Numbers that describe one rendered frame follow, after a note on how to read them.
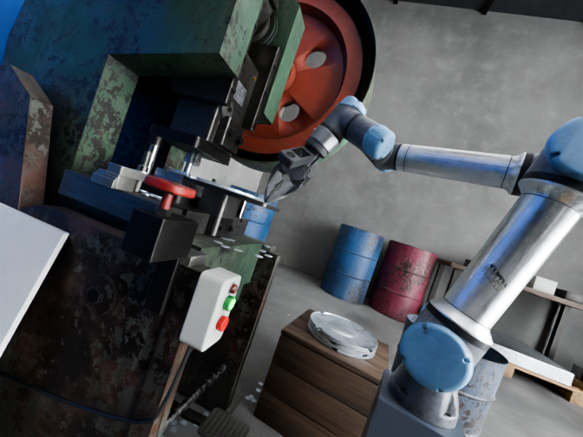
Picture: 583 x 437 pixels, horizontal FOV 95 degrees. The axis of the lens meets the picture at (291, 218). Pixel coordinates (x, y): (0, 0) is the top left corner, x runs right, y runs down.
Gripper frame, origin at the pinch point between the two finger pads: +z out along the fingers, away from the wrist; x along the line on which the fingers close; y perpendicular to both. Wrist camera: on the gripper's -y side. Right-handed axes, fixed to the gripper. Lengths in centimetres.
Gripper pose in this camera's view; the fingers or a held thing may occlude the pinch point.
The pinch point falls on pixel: (267, 198)
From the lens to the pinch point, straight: 74.6
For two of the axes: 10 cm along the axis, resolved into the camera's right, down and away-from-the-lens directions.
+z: -6.8, 7.3, 1.0
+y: 2.0, 0.5, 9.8
